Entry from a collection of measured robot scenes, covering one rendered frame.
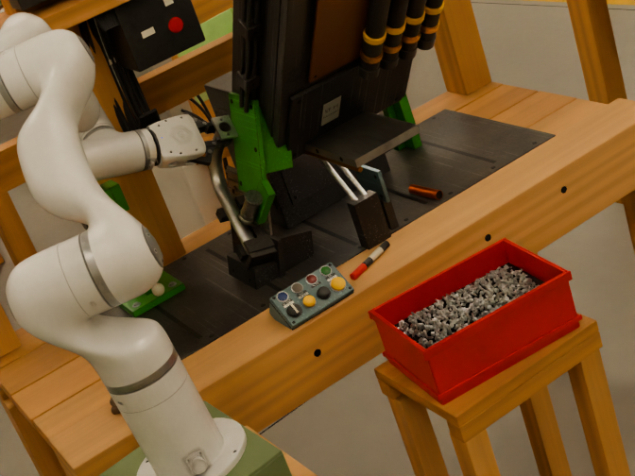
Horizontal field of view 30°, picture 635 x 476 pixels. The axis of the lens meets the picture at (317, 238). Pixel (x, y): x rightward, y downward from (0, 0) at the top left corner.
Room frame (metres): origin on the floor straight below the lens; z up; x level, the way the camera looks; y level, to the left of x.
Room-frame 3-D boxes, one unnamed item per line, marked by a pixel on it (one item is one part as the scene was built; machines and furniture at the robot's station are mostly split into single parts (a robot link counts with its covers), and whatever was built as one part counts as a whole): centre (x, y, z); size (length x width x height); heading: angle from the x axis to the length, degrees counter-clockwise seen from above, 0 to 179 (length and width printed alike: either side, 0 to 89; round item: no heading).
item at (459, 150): (2.39, 0.00, 0.89); 1.10 x 0.42 x 0.02; 114
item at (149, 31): (2.54, 0.18, 1.43); 0.17 x 0.12 x 0.15; 114
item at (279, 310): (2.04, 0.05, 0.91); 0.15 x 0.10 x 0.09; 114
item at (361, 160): (2.33, -0.11, 1.11); 0.39 x 0.16 x 0.03; 24
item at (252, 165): (2.30, 0.04, 1.17); 0.13 x 0.12 x 0.20; 114
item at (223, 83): (2.56, -0.04, 1.07); 0.30 x 0.18 x 0.34; 114
